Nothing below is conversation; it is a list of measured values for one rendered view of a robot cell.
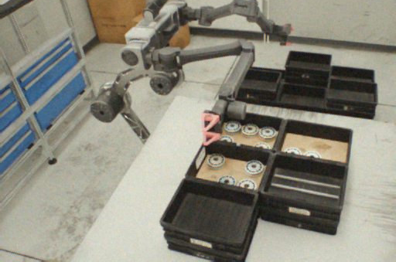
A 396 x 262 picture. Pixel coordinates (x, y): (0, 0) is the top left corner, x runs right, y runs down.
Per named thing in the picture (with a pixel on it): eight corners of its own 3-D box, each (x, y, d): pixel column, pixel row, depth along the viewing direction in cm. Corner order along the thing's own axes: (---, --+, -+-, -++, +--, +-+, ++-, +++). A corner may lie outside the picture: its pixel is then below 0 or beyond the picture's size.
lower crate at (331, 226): (259, 221, 200) (259, 206, 193) (273, 180, 222) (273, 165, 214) (336, 238, 190) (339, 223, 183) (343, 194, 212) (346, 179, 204)
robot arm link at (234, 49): (248, 52, 195) (248, 34, 189) (256, 65, 185) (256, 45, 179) (161, 66, 188) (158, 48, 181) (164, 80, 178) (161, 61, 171)
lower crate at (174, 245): (166, 250, 189) (162, 236, 181) (189, 205, 210) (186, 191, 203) (242, 270, 179) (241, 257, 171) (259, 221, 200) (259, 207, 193)
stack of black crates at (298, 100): (274, 133, 338) (275, 102, 316) (281, 113, 360) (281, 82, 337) (320, 140, 329) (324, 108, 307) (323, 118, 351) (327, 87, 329)
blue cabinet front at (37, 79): (41, 132, 325) (15, 77, 288) (85, 86, 377) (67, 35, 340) (43, 132, 324) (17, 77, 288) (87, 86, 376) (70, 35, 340)
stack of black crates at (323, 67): (282, 107, 367) (284, 66, 337) (287, 89, 388) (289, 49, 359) (324, 112, 358) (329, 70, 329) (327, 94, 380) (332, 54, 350)
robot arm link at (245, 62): (244, 60, 189) (244, 41, 182) (256, 62, 188) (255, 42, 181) (217, 112, 158) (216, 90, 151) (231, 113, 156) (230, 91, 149)
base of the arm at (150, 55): (151, 62, 194) (148, 40, 186) (166, 62, 192) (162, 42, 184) (145, 70, 187) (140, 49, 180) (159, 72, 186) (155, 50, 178)
